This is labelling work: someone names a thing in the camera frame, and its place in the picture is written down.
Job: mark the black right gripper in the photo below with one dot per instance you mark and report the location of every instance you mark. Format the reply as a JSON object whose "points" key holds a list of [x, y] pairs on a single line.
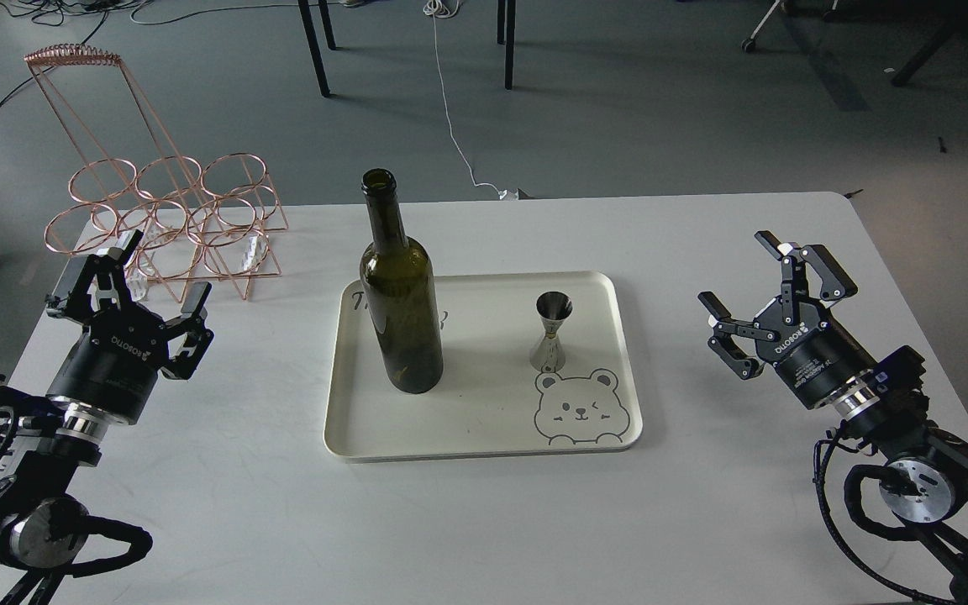
{"points": [[811, 353]]}

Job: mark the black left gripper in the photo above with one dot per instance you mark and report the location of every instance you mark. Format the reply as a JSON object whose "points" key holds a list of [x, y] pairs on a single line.
{"points": [[113, 366]]}

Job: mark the silver steel jigger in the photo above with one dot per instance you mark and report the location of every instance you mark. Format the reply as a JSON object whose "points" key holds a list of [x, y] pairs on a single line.
{"points": [[554, 309]]}

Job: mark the dark green wine bottle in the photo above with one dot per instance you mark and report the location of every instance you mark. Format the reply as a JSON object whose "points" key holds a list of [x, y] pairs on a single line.
{"points": [[398, 282]]}

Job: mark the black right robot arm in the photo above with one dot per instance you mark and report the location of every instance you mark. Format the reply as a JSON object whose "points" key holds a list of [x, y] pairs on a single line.
{"points": [[920, 492]]}

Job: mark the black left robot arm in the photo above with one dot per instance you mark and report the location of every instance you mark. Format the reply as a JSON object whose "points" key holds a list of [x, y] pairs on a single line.
{"points": [[43, 531]]}

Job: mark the chair caster base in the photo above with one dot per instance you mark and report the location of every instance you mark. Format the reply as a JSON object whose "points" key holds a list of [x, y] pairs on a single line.
{"points": [[787, 11]]}

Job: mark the cream bear serving tray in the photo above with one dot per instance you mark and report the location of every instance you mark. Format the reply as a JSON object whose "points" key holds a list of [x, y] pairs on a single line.
{"points": [[491, 400]]}

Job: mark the copper wire wine rack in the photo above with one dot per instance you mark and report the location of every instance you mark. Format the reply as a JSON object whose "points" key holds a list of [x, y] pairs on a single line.
{"points": [[198, 220]]}

